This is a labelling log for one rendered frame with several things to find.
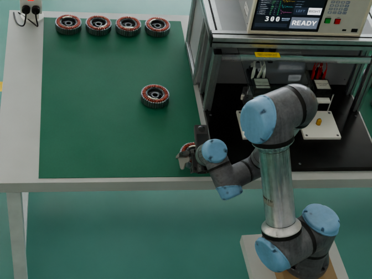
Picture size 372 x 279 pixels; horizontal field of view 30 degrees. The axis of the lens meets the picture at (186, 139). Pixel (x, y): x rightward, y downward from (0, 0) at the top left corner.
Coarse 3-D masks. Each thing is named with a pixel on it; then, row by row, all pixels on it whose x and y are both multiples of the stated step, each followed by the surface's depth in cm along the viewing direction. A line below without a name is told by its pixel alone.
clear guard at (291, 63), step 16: (240, 48) 254; (256, 48) 255; (256, 64) 249; (272, 64) 250; (288, 64) 251; (304, 64) 252; (256, 80) 242; (272, 80) 243; (288, 80) 244; (304, 80) 246; (256, 96) 241
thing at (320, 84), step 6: (324, 78) 275; (318, 84) 268; (324, 84) 269; (318, 90) 266; (324, 90) 266; (330, 90) 267; (318, 96) 268; (324, 96) 269; (318, 102) 268; (324, 102) 268
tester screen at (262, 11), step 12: (264, 0) 243; (276, 0) 244; (288, 0) 244; (300, 0) 245; (312, 0) 246; (324, 0) 246; (264, 12) 247; (276, 12) 248; (288, 12) 248; (288, 24) 252
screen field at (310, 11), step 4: (296, 8) 247; (300, 8) 248; (304, 8) 248; (308, 8) 248; (312, 8) 248; (316, 8) 248; (320, 8) 249; (296, 12) 249; (300, 12) 249; (304, 12) 249; (308, 12) 249; (312, 12) 249; (316, 12) 250; (320, 12) 250
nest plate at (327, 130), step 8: (320, 112) 278; (328, 112) 278; (312, 120) 274; (328, 120) 275; (304, 128) 270; (312, 128) 270; (320, 128) 271; (328, 128) 272; (336, 128) 272; (304, 136) 267; (312, 136) 267; (320, 136) 268; (328, 136) 268; (336, 136) 269
